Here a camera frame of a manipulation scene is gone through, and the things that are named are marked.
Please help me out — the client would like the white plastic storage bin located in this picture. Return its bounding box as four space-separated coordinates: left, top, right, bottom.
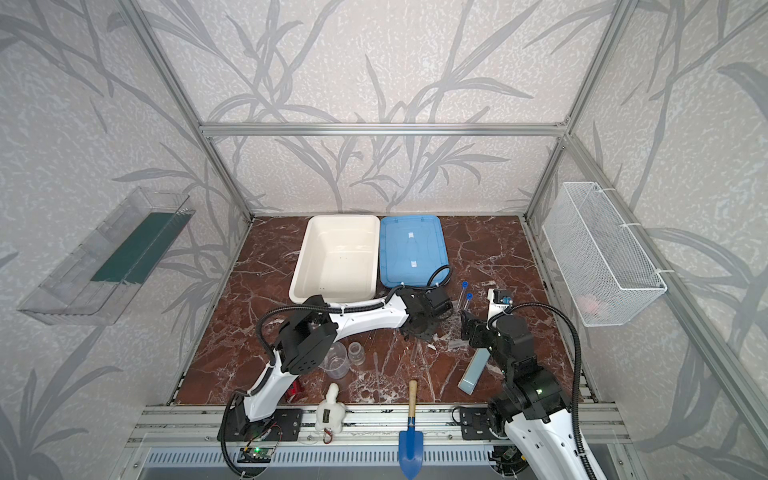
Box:
289 214 380 304

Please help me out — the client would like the clear acrylic test tube rack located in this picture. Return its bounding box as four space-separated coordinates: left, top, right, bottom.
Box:
433 312 469 351

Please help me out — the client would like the clear wall shelf green liner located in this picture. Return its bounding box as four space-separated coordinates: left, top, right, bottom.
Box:
18 187 196 326

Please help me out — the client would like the aluminium front rail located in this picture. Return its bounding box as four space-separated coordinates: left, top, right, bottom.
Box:
126 403 631 448

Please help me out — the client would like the green circuit board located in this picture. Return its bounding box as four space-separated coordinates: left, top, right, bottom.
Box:
237 447 275 464

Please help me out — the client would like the teal grey rectangular box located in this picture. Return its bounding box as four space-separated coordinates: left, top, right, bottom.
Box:
458 348 490 395

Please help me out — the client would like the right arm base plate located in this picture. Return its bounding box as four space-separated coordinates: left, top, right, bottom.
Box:
456 406 508 441

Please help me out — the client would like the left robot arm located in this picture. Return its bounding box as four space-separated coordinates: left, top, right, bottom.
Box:
227 264 453 425

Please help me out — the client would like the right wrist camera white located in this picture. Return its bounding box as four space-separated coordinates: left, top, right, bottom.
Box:
487 289 513 320

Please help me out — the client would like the white plastic figurine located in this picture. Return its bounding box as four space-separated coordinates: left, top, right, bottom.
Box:
315 383 347 443

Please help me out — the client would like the blue plastic bin lid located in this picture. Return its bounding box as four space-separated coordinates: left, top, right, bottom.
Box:
379 215 449 288

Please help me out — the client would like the blue garden trowel wooden handle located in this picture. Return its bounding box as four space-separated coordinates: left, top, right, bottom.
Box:
398 379 424 480

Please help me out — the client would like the red spray bottle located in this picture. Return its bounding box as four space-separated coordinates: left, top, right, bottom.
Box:
284 379 303 403

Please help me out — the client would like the white wire mesh basket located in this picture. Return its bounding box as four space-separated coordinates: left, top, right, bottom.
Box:
543 182 667 327

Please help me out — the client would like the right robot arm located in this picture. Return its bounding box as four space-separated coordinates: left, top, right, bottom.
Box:
460 302 605 479

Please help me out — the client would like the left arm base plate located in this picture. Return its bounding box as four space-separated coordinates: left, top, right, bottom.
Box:
217 405 304 443

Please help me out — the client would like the small clear glass beaker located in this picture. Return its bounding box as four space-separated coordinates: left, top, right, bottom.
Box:
347 342 366 366

